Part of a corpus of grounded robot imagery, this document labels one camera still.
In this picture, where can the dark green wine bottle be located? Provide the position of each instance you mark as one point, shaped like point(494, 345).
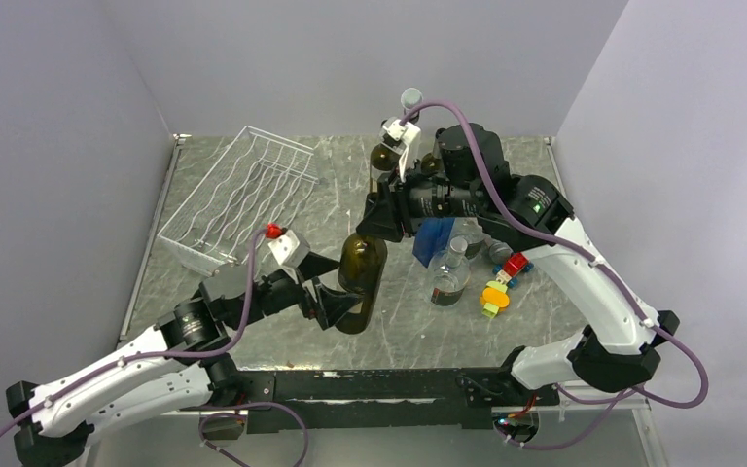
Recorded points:
point(362, 264)

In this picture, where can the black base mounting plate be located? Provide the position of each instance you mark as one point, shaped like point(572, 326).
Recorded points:
point(466, 397)

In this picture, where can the olive wine bottle silver neck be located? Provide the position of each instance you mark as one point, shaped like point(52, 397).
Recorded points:
point(431, 165)

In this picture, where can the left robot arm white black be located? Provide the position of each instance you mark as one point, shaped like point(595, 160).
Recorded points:
point(182, 361)

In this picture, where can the small glass jar silver lid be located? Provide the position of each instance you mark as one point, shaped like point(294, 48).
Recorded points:
point(491, 250)

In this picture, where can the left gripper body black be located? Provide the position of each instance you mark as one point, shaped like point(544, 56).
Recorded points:
point(281, 291)

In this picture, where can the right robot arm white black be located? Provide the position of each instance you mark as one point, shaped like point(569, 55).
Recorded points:
point(618, 348)

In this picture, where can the black stand with white ball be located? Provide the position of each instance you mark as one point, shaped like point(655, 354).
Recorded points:
point(410, 98)

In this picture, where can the white wire wine rack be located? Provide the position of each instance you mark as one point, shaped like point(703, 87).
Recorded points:
point(257, 178)

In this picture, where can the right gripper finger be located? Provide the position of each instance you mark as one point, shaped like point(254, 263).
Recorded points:
point(380, 219)
point(387, 188)

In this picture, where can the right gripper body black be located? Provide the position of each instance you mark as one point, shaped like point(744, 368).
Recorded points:
point(435, 197)

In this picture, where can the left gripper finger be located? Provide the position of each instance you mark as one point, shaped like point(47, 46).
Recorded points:
point(314, 265)
point(331, 305)

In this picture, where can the colourful toy block figure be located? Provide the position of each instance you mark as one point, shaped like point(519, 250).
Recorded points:
point(495, 295)

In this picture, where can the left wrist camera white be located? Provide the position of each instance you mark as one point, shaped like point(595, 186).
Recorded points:
point(287, 247)

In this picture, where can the wine bottle with cream label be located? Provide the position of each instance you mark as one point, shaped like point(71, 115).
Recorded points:
point(383, 159)

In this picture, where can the blue square glass bottle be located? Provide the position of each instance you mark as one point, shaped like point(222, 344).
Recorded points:
point(431, 238)

